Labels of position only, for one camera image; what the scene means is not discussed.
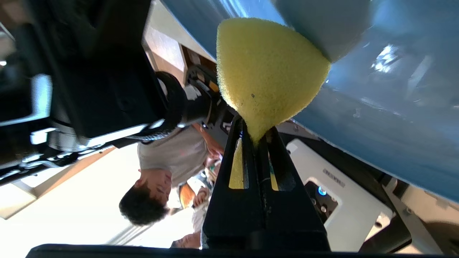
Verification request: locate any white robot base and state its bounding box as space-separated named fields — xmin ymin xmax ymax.
xmin=286 ymin=139 xmax=395 ymax=252

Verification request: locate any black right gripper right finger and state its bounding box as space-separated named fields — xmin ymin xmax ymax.
xmin=257 ymin=125 xmax=330 ymax=251

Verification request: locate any yellow green sponge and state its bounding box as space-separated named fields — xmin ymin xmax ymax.
xmin=216 ymin=17 xmax=331 ymax=190

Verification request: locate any blue round plate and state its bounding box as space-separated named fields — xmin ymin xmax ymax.
xmin=161 ymin=0 xmax=459 ymax=203

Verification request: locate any person in grey shirt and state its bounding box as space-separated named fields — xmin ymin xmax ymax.
xmin=119 ymin=124 xmax=224 ymax=225

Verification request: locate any grey robot torso cover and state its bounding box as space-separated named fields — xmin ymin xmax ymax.
xmin=382 ymin=177 xmax=459 ymax=255

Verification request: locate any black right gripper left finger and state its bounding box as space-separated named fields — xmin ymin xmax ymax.
xmin=201 ymin=114 xmax=268 ymax=251

